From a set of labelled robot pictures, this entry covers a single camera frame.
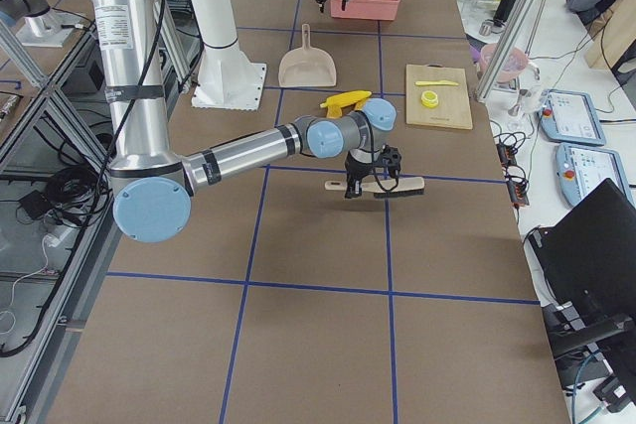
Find yellow toy lemon slices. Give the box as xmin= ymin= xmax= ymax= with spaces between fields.
xmin=420 ymin=90 xmax=439 ymax=108

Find aluminium frame post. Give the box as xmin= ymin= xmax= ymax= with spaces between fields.
xmin=474 ymin=0 xmax=535 ymax=103

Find blue teach pendant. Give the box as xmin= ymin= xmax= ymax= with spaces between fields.
xmin=538 ymin=88 xmax=606 ymax=146
xmin=556 ymin=143 xmax=634 ymax=207

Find black water bottle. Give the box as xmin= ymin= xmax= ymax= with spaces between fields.
xmin=493 ymin=0 xmax=516 ymax=28

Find lower blue teach pendant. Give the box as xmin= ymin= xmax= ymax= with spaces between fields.
xmin=556 ymin=143 xmax=634 ymax=207

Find beige plastic dustpan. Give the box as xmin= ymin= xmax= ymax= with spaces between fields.
xmin=278 ymin=24 xmax=337 ymax=88

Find pink bowl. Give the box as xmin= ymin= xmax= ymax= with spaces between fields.
xmin=478 ymin=43 xmax=529 ymax=83

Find upper blue teach pendant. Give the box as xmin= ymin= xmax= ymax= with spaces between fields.
xmin=538 ymin=88 xmax=606 ymax=146

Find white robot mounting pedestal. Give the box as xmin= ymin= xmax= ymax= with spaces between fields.
xmin=191 ymin=0 xmax=266 ymax=111

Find bamboo cutting board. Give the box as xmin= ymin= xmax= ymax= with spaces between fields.
xmin=405 ymin=65 xmax=473 ymax=130

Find beige hand brush black bristles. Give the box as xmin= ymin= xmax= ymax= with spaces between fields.
xmin=324 ymin=177 xmax=425 ymax=199

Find yellow toy corn cob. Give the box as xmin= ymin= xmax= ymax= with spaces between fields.
xmin=320 ymin=90 xmax=372 ymax=108

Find yellow plastic toy knife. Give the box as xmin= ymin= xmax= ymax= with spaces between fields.
xmin=414 ymin=79 xmax=459 ymax=87

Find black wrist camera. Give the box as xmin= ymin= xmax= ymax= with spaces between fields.
xmin=380 ymin=145 xmax=401 ymax=177

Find black laptop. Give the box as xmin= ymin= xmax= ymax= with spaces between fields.
xmin=534 ymin=177 xmax=636 ymax=316

